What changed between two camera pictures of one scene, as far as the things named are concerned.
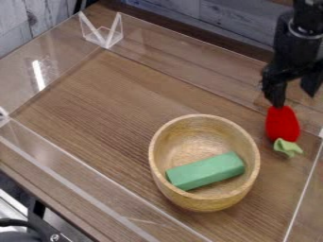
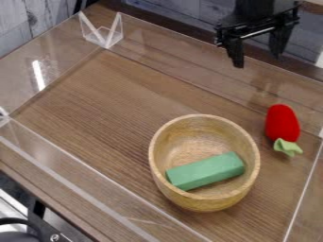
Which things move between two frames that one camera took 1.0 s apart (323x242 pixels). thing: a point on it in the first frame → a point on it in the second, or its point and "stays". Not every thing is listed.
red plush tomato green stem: [284, 129] stays
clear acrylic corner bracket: [104, 36] stays
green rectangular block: [206, 171] stays
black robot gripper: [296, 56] → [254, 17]
